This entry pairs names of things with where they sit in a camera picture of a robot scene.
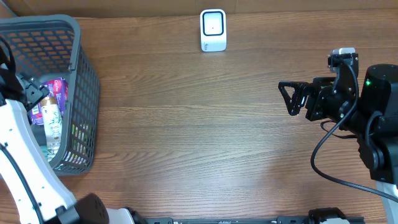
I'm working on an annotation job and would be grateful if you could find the purple Carefree pad packet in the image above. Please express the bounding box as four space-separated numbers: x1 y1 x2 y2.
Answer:
29 77 68 126

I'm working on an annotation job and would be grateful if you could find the white tube gold cap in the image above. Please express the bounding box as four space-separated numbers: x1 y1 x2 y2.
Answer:
40 96 63 161

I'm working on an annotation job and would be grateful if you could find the green yellow snack packet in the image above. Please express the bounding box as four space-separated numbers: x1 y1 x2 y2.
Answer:
72 124 88 150

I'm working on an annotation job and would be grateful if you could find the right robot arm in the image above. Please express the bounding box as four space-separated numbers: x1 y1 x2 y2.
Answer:
278 48 397 223

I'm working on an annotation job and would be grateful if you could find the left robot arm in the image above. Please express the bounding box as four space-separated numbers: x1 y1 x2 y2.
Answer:
1 39 143 224

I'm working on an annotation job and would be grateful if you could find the white barcode scanner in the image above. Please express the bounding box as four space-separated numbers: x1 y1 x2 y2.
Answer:
200 9 227 52

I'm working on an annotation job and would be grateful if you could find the grey plastic shopping basket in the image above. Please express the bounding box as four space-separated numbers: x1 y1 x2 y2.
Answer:
1 14 101 176

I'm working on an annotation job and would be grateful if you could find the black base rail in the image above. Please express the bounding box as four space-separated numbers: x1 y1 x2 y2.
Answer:
146 207 366 224

